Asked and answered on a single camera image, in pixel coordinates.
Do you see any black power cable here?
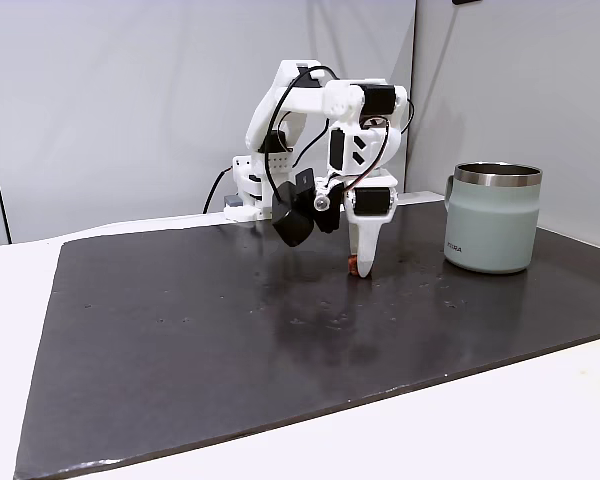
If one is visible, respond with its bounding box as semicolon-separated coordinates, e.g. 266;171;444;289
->
201;168;233;215

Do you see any pale green steel mug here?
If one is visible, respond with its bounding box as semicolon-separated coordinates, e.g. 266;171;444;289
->
441;162;544;275

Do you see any black rubber table mat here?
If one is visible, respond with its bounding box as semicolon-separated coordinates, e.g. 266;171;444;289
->
12;202;600;480

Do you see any red white servo wire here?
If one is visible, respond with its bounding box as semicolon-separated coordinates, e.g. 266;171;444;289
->
347;117;392;194

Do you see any black oval camera box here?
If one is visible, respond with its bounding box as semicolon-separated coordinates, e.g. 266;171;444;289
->
271;181;317;249

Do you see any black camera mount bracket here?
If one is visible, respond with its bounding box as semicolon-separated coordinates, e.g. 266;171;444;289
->
294;166;345;235

